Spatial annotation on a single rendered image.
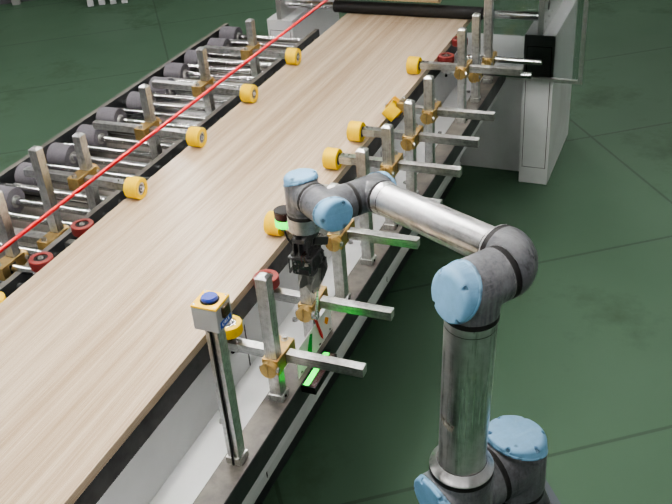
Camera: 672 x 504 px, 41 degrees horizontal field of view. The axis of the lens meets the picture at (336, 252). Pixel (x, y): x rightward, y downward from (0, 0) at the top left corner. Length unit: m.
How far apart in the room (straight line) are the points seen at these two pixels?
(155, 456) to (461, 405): 0.91
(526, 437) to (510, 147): 3.20
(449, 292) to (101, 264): 1.51
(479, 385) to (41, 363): 1.27
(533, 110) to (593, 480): 2.29
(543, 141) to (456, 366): 3.27
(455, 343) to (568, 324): 2.25
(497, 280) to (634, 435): 1.88
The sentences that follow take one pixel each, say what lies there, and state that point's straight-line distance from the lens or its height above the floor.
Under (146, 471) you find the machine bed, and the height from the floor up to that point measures 0.72.
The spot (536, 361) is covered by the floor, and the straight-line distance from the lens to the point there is 3.83.
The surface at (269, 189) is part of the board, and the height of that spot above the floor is 0.90.
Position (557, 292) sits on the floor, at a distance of 4.25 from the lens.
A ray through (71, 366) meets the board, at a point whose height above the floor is 0.90.
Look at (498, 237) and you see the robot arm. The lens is 1.86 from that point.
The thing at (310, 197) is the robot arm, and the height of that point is 1.35.
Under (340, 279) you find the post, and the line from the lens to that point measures 2.89.
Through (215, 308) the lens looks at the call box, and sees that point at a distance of 2.09.
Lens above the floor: 2.40
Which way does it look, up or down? 32 degrees down
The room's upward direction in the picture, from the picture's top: 5 degrees counter-clockwise
